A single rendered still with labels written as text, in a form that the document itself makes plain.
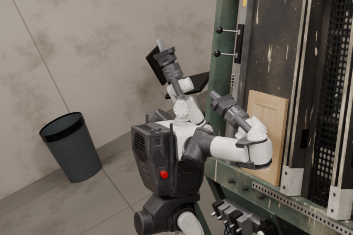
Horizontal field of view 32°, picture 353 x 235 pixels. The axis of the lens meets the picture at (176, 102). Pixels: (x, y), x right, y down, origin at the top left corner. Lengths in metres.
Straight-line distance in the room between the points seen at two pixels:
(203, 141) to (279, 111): 0.52
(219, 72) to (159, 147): 0.88
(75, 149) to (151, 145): 3.46
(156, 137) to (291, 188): 0.64
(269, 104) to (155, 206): 0.73
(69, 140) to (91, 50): 1.09
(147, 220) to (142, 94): 4.11
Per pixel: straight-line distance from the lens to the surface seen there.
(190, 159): 2.54
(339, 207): 2.55
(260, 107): 3.07
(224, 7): 3.40
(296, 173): 2.80
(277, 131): 2.95
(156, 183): 2.70
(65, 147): 6.05
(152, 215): 2.79
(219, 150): 2.48
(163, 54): 3.06
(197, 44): 6.93
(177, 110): 2.73
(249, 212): 3.14
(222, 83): 3.43
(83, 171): 6.18
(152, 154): 2.66
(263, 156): 2.43
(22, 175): 6.78
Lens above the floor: 2.37
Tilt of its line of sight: 20 degrees down
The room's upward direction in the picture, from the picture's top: 23 degrees counter-clockwise
